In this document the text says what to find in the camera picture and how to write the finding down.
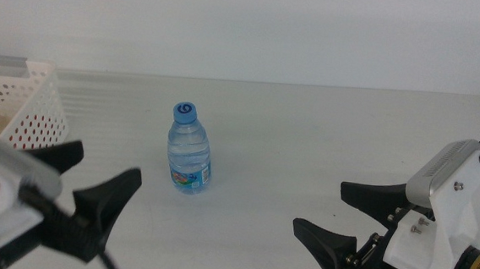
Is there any clear water bottle blue cap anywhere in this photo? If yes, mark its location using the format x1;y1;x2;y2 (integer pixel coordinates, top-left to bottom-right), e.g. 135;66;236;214
163;100;217;197

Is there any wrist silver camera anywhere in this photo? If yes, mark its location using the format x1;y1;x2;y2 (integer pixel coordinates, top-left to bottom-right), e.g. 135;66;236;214
0;131;67;202
404;134;480;212

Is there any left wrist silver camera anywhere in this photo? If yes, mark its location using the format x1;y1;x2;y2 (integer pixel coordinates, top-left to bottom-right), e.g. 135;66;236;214
0;131;67;202

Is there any left camera braided black cable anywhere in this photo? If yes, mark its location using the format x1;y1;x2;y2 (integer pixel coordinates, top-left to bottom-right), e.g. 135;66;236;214
12;182;130;269

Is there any white perforated plastic basket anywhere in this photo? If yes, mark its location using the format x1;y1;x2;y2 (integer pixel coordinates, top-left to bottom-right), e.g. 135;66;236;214
0;54;75;154

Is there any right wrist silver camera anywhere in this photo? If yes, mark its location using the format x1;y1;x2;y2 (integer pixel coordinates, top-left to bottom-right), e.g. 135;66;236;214
404;134;480;212

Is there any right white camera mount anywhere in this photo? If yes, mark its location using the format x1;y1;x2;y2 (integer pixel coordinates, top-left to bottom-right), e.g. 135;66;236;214
381;142;480;269

